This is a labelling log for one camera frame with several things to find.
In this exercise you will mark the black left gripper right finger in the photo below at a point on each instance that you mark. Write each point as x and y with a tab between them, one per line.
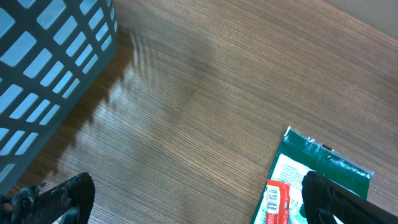
325	201

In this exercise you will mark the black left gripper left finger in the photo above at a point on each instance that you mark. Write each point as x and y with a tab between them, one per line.
70	202

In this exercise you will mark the red stick sachet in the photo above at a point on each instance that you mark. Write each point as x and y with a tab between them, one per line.
278	201

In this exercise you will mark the green packaged goods bag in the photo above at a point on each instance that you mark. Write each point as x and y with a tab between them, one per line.
299	154

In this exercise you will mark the grey plastic shopping basket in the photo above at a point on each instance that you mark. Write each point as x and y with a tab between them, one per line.
51	52

